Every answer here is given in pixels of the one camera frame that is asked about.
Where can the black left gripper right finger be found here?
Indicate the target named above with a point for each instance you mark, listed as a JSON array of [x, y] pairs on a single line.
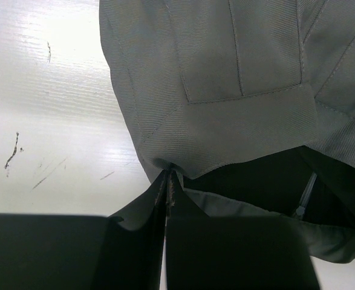
[[204, 252]]

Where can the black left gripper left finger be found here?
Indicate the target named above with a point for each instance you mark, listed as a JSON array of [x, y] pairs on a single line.
[[121, 251]]

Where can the grey pleated skirt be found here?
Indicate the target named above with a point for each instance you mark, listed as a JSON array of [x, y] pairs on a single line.
[[251, 102]]

